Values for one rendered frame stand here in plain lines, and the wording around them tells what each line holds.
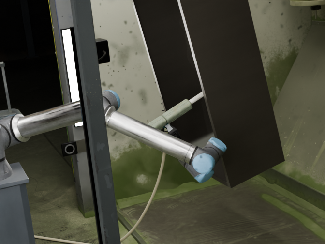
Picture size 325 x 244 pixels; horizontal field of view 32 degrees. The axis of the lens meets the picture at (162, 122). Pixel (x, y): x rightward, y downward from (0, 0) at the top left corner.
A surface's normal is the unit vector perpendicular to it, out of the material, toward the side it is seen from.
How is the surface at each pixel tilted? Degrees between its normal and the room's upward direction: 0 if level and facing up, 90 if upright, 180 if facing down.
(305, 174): 57
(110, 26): 90
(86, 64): 90
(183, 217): 0
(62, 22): 90
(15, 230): 90
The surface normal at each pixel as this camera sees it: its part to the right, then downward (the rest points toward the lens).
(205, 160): -0.24, 0.30
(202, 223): -0.10, -0.96
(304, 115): -0.82, -0.37
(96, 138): 0.38, 0.21
